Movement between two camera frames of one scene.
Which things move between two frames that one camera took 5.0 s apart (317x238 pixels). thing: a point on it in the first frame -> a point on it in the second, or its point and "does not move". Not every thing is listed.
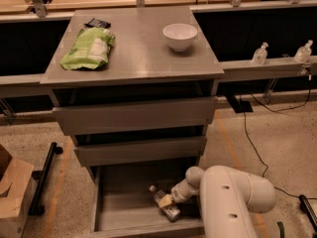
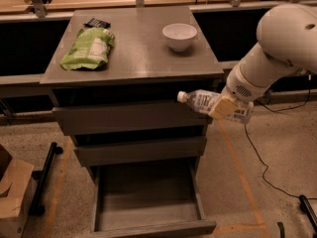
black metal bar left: [37, 208] does not move
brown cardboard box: [17, 186] does not move
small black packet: [96, 23] does not move
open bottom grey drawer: [122, 205] does not move
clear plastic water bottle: [171, 210] -> [204, 101]
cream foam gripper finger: [164, 200] -> [223, 108]
